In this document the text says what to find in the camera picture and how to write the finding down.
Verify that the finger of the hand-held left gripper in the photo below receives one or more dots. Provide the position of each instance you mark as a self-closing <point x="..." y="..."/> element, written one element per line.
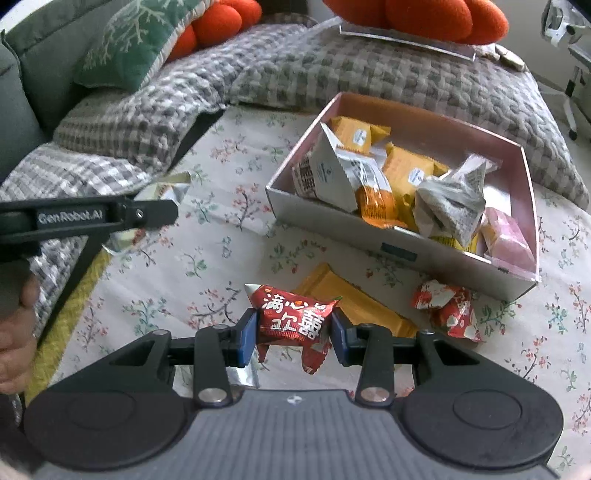
<point x="147" y="212"/>

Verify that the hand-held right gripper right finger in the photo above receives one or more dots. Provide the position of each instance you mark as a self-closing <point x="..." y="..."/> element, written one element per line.
<point x="340" y="337"/>

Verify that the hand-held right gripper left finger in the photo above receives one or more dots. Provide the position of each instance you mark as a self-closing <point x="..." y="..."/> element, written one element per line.
<point x="247" y="337"/>

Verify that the silver foil snack packet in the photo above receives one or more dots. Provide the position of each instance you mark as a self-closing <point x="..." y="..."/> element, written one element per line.
<point x="173" y="189"/>

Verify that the red snack packet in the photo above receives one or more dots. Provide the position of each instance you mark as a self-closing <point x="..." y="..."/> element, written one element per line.
<point x="459" y="321"/>
<point x="291" y="318"/>
<point x="434" y="293"/>

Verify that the silver pink-lined box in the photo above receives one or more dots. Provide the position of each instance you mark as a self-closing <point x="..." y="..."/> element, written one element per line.
<point x="323" y="217"/>

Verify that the orange snack packet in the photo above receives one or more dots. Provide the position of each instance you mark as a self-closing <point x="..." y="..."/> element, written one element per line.
<point x="376" y="205"/>

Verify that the white grey-print snack packet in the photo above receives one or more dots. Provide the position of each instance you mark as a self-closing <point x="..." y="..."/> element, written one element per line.
<point x="450" y="203"/>

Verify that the yellow snack packet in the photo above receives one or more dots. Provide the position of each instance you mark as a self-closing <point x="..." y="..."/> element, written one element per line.
<point x="408" y="168"/>
<point x="355" y="134"/>
<point x="355" y="300"/>

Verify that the pink snack packet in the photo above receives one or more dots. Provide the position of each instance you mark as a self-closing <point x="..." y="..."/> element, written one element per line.
<point x="508" y="242"/>

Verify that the person's left hand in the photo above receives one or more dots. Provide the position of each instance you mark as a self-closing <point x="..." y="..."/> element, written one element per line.
<point x="18" y="341"/>

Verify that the silver foil wrapper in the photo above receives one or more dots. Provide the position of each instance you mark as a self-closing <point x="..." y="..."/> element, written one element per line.
<point x="242" y="376"/>

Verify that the flat yellow snack packet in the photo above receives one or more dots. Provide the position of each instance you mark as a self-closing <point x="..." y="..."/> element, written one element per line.
<point x="355" y="300"/>

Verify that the floral tablecloth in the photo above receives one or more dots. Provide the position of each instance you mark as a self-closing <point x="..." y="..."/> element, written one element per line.
<point x="221" y="258"/>

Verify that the yellow-green mat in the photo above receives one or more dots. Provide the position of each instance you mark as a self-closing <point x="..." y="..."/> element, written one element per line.
<point x="60" y="332"/>

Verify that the grey sofa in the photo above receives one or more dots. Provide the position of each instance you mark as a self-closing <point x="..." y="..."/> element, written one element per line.
<point x="46" y="69"/>

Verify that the green patterned pillow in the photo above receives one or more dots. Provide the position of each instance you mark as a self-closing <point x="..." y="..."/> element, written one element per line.
<point x="129" y="50"/>

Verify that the small orange pumpkin cushion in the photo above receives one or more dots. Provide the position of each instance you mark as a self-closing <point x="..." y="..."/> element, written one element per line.
<point x="217" y="23"/>

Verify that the grey checkered blanket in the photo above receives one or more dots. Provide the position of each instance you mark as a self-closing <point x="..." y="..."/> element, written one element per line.
<point x="323" y="69"/>

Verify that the small patterned pouch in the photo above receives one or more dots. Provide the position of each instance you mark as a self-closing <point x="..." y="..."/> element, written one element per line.
<point x="508" y="57"/>

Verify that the large orange pumpkin cushion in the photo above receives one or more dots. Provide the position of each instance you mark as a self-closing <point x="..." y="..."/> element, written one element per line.
<point x="429" y="18"/>

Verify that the white office chair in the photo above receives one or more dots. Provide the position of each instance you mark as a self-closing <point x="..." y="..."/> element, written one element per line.
<point x="561" y="23"/>

